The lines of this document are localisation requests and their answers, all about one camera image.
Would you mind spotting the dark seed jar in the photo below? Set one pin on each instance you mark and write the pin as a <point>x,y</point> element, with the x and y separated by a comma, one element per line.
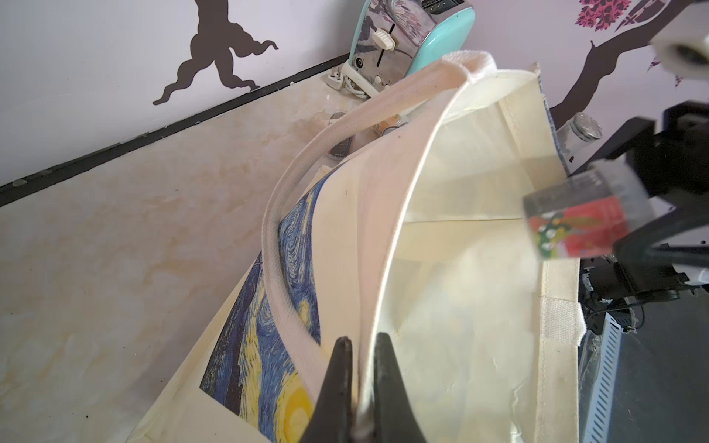
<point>343,147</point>

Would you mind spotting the mint green toaster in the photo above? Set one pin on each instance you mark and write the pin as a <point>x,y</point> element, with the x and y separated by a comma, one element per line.
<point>396,38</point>

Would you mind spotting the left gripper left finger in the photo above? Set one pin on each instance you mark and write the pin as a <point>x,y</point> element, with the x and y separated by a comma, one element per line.
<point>332,418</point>

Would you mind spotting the red label seed jar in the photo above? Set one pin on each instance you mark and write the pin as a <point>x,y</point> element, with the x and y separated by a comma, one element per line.
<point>584,216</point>

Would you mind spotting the cream canvas tote bag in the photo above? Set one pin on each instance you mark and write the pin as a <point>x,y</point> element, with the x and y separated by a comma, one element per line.
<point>418,233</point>

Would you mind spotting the white slotted cable duct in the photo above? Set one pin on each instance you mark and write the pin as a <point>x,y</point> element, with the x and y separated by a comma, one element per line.
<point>599,359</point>

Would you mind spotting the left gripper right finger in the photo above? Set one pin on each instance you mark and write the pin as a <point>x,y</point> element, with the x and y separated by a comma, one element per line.
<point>393,416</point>

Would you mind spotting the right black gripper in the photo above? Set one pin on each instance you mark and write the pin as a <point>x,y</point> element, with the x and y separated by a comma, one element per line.
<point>669,256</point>

